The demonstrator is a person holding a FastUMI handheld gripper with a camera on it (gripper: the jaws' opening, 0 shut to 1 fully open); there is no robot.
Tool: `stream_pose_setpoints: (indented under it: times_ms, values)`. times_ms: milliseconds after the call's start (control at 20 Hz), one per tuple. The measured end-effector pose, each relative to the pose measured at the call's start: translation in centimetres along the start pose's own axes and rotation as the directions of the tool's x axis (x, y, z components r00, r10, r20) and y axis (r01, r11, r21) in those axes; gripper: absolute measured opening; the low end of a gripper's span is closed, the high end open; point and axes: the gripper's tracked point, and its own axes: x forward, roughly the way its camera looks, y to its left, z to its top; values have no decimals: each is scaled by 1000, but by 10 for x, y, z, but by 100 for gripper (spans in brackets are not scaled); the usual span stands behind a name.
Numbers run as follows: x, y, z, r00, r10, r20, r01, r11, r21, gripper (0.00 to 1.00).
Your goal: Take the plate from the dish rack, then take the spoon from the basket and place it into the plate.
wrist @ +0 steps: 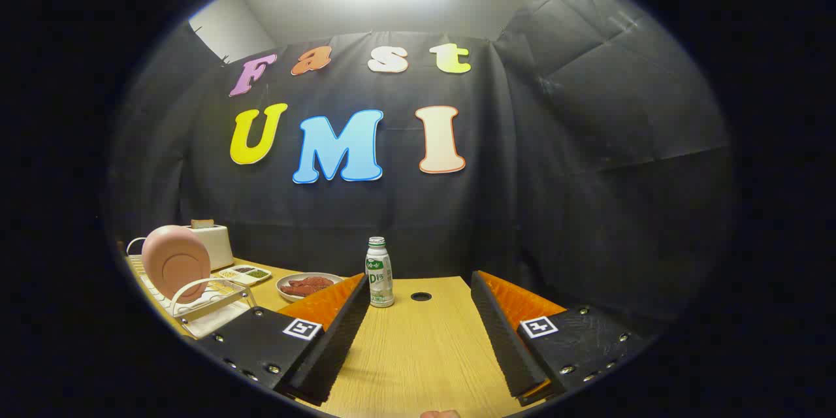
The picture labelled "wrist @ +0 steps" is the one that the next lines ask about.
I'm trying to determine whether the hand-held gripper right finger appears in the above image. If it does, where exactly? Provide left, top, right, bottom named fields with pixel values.
left=470, top=270, right=644, bottom=407

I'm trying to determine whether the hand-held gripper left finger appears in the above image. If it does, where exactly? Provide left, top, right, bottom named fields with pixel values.
left=196, top=272, right=372, bottom=406

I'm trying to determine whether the white wire dish rack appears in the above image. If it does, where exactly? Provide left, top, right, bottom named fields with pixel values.
left=125, top=237, right=257, bottom=339

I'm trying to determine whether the pink plate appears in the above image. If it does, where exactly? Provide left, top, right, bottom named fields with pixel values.
left=142, top=225, right=212, bottom=304

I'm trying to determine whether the grey round sausage dish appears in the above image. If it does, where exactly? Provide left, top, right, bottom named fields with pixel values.
left=276, top=272, right=345, bottom=302

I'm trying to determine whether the white green drink bottle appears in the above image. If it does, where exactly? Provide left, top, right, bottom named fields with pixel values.
left=365, top=236, right=395, bottom=308

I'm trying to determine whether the white divided condiment tray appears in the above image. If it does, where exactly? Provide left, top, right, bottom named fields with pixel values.
left=219, top=265, right=272, bottom=286

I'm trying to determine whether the white drip tray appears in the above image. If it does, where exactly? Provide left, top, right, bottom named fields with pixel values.
left=186, top=304, right=252, bottom=339

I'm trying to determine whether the cream toaster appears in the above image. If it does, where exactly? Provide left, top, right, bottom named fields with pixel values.
left=185, top=222, right=234, bottom=271

